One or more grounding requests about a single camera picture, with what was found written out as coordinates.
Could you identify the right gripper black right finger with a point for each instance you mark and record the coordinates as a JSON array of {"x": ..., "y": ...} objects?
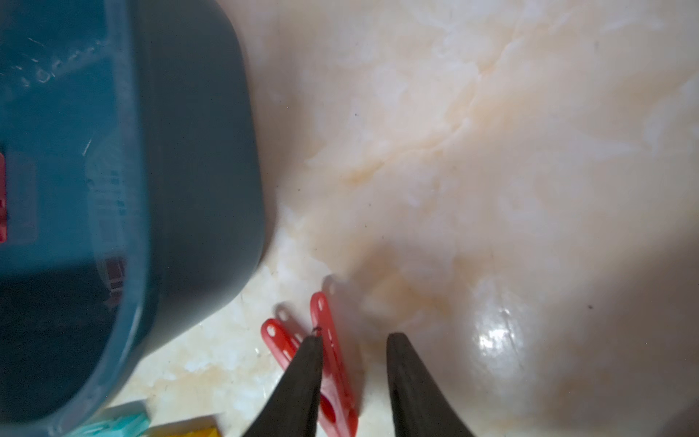
[{"x": 418, "y": 406}]

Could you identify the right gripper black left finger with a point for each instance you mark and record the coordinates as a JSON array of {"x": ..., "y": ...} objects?
[{"x": 293, "y": 408}]

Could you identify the red clothespin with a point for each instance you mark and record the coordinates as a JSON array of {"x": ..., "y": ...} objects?
[{"x": 338, "y": 414}]

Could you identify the yellow clothespin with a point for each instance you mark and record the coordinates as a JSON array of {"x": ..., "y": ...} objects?
[{"x": 162, "y": 431}]

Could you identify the teal plastic storage box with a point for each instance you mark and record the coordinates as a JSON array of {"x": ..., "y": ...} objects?
[{"x": 131, "y": 195}]

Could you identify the teal clothespin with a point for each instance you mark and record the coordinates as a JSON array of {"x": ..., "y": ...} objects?
[{"x": 124, "y": 426}]

